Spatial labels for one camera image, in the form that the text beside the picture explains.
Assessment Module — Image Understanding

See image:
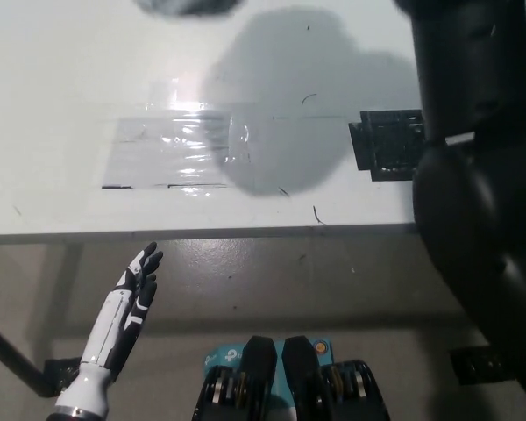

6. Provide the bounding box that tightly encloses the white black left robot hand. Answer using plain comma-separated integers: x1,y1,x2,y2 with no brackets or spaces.
78,241,165,375

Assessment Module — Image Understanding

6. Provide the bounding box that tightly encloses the grey plastic bag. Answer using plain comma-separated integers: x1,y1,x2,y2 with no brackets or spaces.
131,0,243,18

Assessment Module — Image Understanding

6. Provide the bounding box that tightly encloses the black table foot plate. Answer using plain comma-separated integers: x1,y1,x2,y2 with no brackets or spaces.
43,357,83,396
449,346,517,387

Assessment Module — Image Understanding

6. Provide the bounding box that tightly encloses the black diagonal table leg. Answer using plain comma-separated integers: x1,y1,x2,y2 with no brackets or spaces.
0,315,52,398

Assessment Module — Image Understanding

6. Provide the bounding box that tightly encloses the teal cardboard box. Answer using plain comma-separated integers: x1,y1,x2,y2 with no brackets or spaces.
203,335,334,421

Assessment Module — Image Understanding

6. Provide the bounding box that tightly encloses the left robot body block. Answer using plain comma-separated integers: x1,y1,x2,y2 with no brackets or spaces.
192,335,279,421

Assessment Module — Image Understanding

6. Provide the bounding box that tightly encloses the clear tape patch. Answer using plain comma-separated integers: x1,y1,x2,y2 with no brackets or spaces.
101,104,256,190

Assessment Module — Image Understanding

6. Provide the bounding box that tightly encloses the black tape square marker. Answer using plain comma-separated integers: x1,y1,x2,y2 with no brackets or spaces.
348,109,427,183

